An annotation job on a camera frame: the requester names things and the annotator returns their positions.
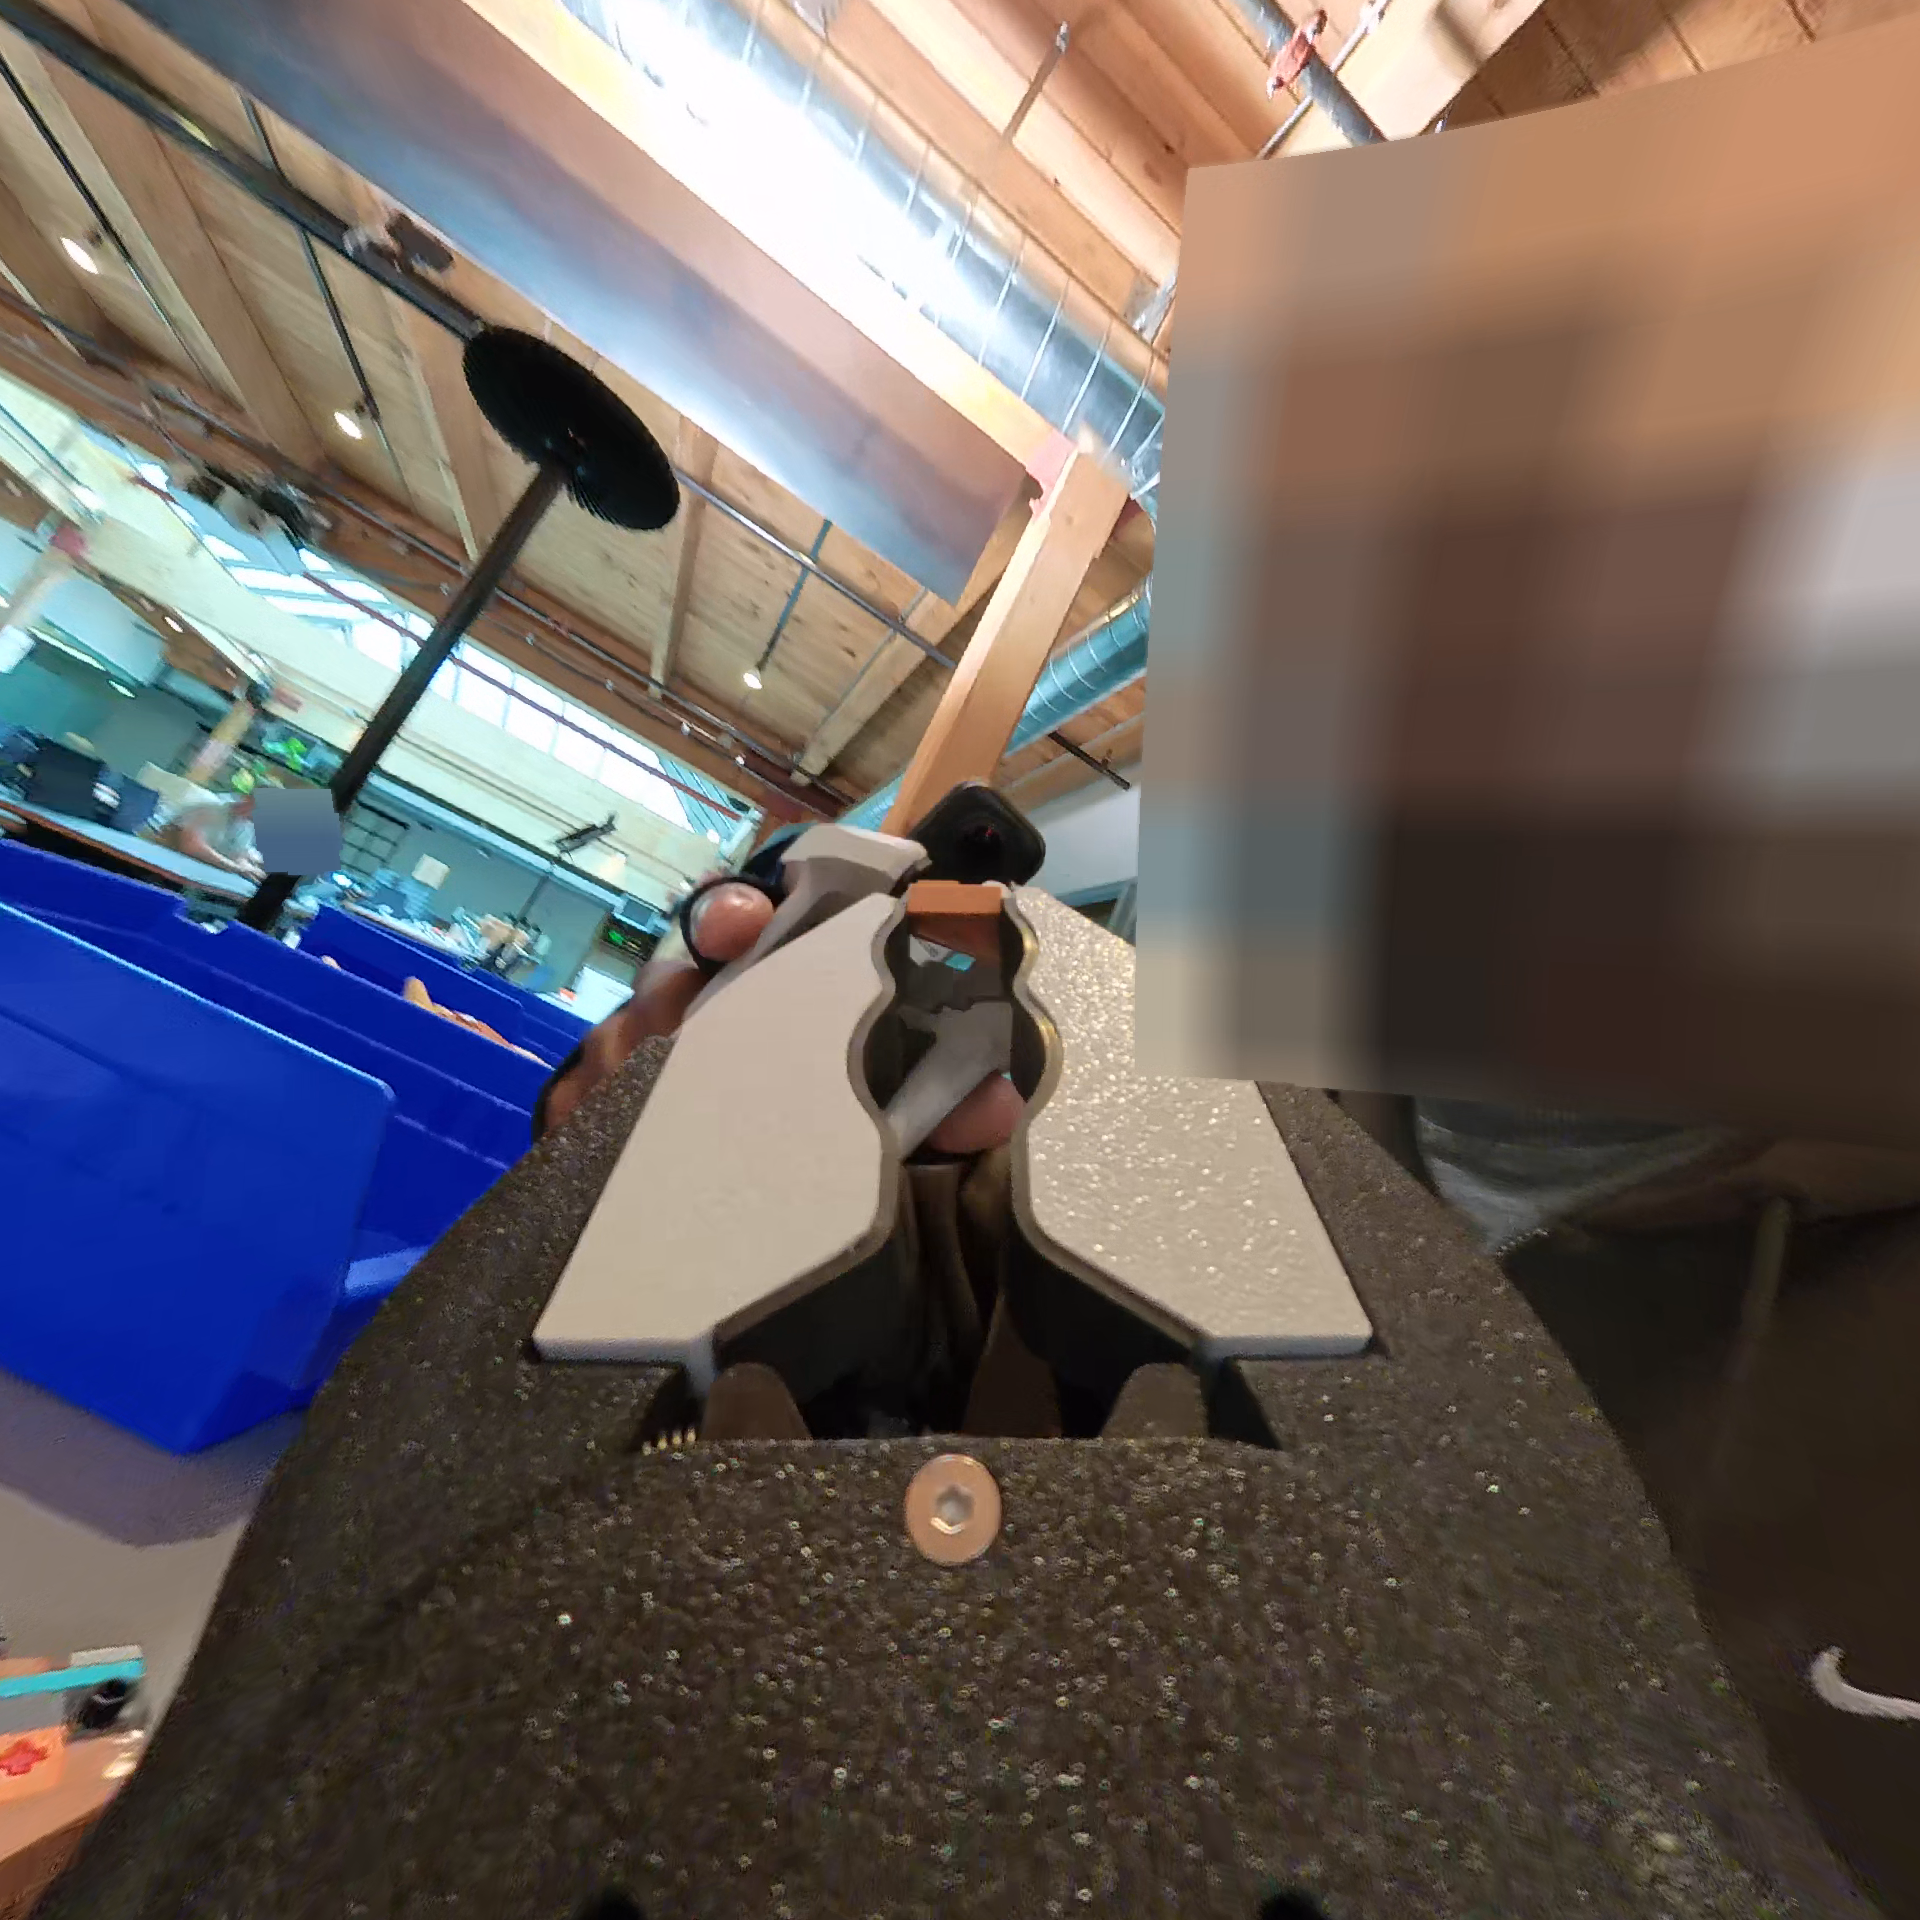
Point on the wooden support post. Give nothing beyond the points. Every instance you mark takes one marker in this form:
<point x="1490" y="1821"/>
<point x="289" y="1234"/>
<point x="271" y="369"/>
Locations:
<point x="1020" y="600"/>

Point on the long white office table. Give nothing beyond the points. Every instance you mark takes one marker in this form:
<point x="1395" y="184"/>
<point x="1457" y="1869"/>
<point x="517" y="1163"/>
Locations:
<point x="136" y="853"/>

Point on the multicoloured brick model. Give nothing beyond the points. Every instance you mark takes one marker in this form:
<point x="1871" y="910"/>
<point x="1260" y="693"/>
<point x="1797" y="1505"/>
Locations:
<point x="43" y="1763"/>

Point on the brown toy figure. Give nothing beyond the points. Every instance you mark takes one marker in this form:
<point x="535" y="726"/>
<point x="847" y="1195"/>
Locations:
<point x="464" y="1019"/>

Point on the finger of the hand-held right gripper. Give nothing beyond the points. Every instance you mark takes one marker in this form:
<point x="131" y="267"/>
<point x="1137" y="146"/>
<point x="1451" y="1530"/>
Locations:
<point x="839" y="869"/>
<point x="944" y="1096"/>

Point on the ceiling mounted heater unit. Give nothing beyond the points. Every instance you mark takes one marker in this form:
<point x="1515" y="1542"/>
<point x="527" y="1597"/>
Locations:
<point x="248" y="503"/>

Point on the person's brown jacket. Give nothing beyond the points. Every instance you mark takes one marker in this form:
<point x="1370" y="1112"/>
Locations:
<point x="1723" y="1424"/>

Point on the black floor lamp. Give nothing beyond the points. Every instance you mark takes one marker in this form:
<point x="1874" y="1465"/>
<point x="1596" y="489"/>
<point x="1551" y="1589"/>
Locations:
<point x="570" y="429"/>

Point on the small brown brick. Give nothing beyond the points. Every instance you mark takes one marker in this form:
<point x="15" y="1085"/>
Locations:
<point x="954" y="901"/>

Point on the row of black office chairs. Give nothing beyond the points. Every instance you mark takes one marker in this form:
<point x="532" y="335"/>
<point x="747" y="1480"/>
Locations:
<point x="59" y="774"/>

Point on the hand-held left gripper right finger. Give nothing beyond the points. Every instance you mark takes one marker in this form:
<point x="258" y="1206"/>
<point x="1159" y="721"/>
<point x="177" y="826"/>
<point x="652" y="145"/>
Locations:
<point x="1185" y="1170"/>

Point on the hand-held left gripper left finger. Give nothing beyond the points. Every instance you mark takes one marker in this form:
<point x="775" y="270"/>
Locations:
<point x="720" y="1170"/>

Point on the black tripod stand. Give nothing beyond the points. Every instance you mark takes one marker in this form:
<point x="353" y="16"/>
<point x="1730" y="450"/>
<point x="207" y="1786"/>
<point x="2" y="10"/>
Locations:
<point x="586" y="832"/>

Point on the person's grey shirt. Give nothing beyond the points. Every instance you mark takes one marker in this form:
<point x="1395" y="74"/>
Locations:
<point x="1559" y="1170"/>

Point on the large blue storage bin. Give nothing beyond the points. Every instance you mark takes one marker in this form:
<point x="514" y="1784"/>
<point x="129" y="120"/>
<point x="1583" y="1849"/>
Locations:
<point x="148" y="1200"/>

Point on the long silver ventilation duct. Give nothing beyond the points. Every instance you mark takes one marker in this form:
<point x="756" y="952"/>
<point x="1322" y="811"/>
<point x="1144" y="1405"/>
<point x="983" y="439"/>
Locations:
<point x="961" y="254"/>

